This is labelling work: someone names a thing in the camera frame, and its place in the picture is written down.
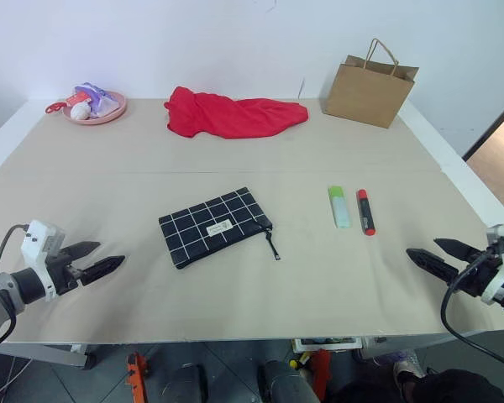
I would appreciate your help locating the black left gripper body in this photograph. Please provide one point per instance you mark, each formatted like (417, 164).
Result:
(63, 273)

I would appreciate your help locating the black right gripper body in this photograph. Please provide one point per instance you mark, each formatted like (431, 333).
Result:
(479, 273)

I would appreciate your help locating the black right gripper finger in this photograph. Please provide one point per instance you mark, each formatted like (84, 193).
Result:
(455, 247)
(432, 262)

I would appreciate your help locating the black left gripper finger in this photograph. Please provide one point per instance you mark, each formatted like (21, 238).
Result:
(103, 268)
(82, 249)

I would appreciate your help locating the black red-capped marker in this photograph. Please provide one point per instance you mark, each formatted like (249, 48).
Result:
(365, 212)

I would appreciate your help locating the green highlighter pen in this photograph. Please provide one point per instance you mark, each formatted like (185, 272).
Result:
(340, 210)

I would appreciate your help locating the black checked pencil pouch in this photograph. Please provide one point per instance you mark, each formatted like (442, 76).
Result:
(210, 226)

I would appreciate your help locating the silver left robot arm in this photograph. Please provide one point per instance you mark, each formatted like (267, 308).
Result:
(0, 289)

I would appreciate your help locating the light shoe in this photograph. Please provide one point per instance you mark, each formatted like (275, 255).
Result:
(407, 373)

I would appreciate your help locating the white box under table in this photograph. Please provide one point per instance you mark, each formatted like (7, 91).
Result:
(327, 343)

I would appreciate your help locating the beige paper table cover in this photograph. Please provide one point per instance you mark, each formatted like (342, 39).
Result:
(235, 153)
(235, 302)

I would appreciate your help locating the white round ball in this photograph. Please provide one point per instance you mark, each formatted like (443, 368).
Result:
(80, 111)

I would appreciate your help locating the pink plate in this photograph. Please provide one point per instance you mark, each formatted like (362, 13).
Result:
(113, 111)

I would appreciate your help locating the red tag with loop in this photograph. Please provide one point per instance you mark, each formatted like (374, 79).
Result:
(73, 100)

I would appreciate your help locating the brown paper bag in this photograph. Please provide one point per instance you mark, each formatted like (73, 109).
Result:
(365, 94)

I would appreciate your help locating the dark rounded shape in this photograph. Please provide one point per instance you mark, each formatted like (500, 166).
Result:
(283, 384)

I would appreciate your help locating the red cloth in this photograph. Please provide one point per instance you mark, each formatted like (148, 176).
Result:
(235, 115)

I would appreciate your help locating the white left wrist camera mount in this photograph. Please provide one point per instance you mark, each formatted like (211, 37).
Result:
(35, 243)

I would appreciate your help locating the grey metal table frame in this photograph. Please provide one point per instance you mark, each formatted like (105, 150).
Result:
(46, 354)

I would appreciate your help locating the dark door frame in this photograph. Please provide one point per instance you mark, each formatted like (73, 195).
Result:
(493, 126)

